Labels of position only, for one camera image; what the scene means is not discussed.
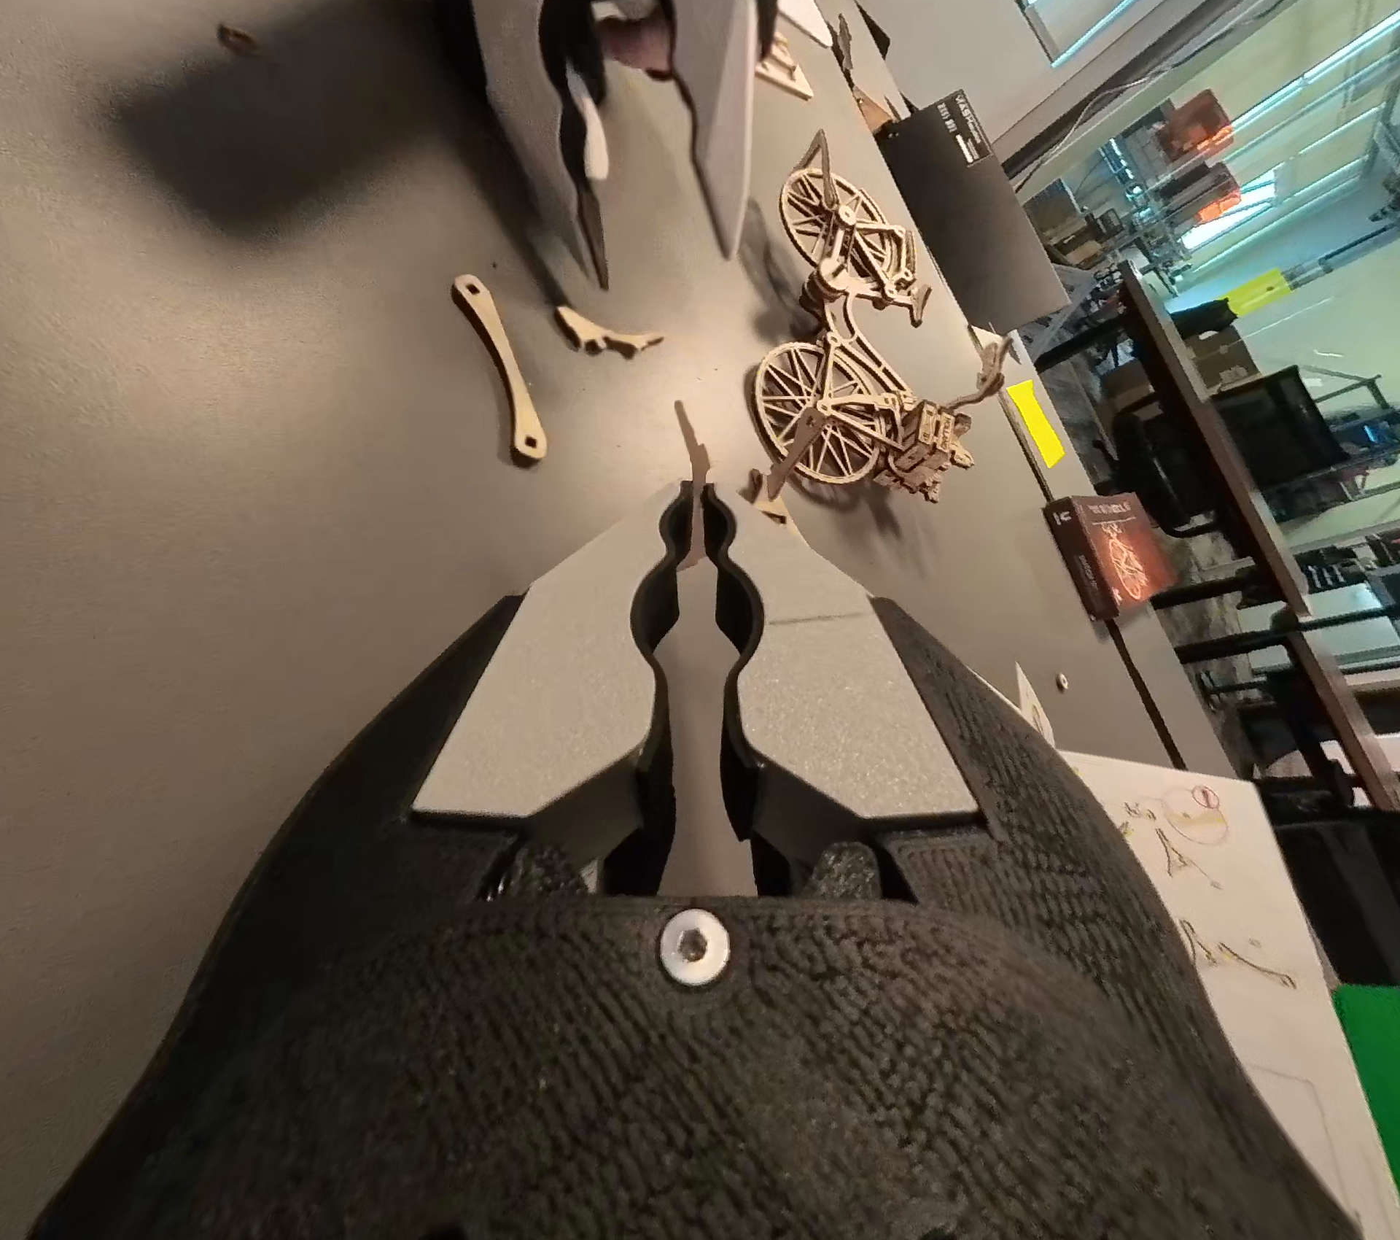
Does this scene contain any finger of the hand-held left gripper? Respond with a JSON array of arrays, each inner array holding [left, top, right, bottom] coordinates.
[[626, 0, 764, 261], [457, 0, 611, 287]]

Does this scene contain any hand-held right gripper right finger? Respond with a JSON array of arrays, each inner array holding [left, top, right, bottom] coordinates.
[[703, 484, 983, 885]]

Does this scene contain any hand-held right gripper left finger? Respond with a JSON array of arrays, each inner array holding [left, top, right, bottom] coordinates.
[[411, 482, 696, 889]]

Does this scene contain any narrow wooden part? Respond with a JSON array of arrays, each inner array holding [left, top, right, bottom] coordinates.
[[674, 398, 715, 571]]

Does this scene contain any wooden bicycle model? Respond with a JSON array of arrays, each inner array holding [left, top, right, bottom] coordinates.
[[748, 128, 1014, 506]]

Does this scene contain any curved wooden strip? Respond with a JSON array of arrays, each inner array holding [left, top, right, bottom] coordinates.
[[451, 272, 547, 469]]

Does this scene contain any white instruction booklet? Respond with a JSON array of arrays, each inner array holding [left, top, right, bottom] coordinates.
[[1011, 659, 1371, 1240]]

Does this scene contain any wooden parts sheet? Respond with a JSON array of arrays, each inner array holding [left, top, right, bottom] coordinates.
[[754, 18, 818, 105]]

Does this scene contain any dark model kit box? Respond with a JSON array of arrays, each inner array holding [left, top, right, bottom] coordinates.
[[1044, 493, 1180, 621]]

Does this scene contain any person's left hand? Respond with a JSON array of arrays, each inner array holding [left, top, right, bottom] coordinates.
[[595, 2, 674, 75]]

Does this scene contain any black laptop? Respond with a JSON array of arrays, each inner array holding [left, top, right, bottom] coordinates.
[[875, 96, 1071, 335]]

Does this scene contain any yellow sticky note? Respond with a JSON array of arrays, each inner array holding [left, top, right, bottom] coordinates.
[[1003, 377, 1066, 471]]

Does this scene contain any dark wooden desk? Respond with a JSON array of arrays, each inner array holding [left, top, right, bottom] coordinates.
[[1116, 259, 1400, 825]]

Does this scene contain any green plastic bin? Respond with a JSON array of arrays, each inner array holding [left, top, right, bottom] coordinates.
[[1332, 981, 1400, 1183]]

